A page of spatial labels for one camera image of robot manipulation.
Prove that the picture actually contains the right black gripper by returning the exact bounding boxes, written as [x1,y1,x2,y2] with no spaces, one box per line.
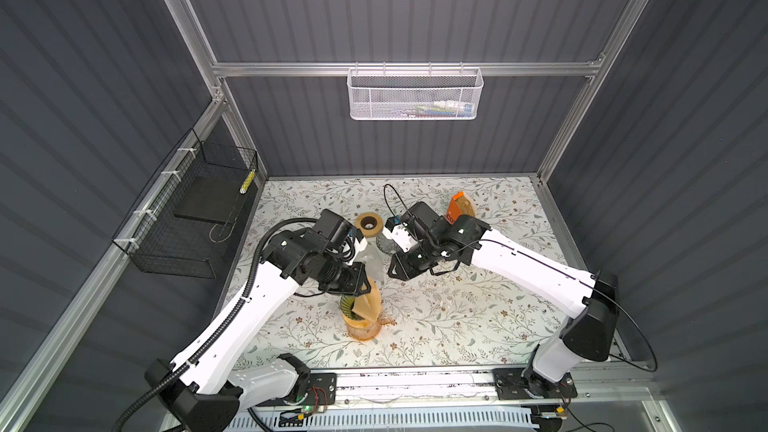
[382,239,438,280]

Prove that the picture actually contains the green glass dripper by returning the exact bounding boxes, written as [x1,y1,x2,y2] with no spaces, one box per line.
[340,296,362,321]

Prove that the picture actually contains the clear frosted glass dripper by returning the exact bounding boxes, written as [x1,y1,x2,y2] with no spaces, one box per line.
[354,243,386,285]

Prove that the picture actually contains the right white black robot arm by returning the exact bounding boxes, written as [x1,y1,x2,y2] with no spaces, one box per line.
[383,215,619,399]

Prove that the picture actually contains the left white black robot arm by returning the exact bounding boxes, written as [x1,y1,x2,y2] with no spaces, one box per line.
[145,229,372,431]

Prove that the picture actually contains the orange coffee filter holder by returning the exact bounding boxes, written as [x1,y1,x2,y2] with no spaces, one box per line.
[446,191,477,224]

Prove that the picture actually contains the grey glass dripper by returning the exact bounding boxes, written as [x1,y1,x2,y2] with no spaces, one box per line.
[376,230,399,255]

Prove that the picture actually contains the floral table mat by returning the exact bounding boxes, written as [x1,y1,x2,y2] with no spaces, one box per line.
[229,176,564,369]

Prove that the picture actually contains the yellow marker pen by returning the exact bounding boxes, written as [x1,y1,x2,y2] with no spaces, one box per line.
[239,169,256,195]

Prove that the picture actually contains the black foam pad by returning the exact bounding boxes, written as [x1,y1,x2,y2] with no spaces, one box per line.
[174,177,246,225]

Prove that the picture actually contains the tubes in white basket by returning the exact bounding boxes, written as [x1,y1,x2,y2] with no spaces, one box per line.
[399,100,476,120]

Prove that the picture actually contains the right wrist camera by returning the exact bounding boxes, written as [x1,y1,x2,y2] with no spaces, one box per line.
[382,201,441,252]

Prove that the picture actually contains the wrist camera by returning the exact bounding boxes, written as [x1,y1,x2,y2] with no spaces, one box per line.
[312,209,364,262]
[382,201,441,252]

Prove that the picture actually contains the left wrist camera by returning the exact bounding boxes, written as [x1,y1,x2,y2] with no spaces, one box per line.
[312,209,364,262]

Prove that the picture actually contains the black wire side basket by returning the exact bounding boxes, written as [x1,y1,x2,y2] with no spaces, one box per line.
[113,132,259,279]

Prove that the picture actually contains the white wire wall basket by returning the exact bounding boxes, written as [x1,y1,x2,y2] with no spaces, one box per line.
[346,64,484,121]

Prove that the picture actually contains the black corrugated cable conduit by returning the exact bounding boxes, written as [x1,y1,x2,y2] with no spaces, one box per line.
[110,217,319,432]

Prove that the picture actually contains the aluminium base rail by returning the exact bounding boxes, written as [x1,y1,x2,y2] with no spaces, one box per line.
[167,362,661,418]

